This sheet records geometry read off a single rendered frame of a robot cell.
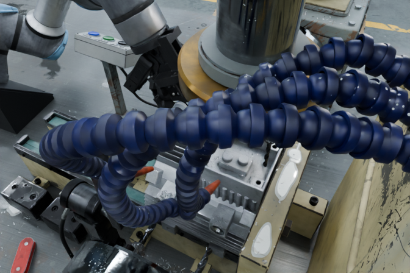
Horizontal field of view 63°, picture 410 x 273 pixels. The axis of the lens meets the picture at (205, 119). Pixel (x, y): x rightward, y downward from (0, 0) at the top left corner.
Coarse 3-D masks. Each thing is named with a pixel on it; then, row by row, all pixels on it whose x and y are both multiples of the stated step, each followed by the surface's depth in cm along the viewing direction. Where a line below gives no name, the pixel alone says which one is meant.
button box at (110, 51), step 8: (80, 40) 89; (88, 40) 88; (96, 40) 87; (104, 40) 88; (112, 40) 89; (120, 40) 91; (80, 48) 90; (88, 48) 89; (96, 48) 88; (104, 48) 87; (112, 48) 86; (120, 48) 85; (128, 48) 86; (96, 56) 89; (104, 56) 88; (112, 56) 86; (120, 56) 85; (128, 56) 86; (136, 56) 89; (112, 64) 87; (120, 64) 86; (128, 64) 87
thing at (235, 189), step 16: (240, 144) 59; (272, 144) 55; (224, 160) 54; (240, 160) 54; (256, 160) 56; (272, 160) 56; (208, 176) 53; (224, 176) 51; (256, 176) 54; (272, 176) 56; (224, 192) 53; (240, 192) 52; (256, 192) 50; (256, 208) 53
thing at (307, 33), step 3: (300, 27) 78; (303, 27) 78; (303, 30) 75; (306, 30) 78; (303, 33) 75; (306, 33) 75; (309, 33) 78; (309, 36) 75; (312, 36) 78; (315, 36) 78; (312, 39) 75; (315, 39) 76; (315, 42) 75; (318, 42) 76; (318, 45) 75; (321, 45) 76; (318, 105) 73
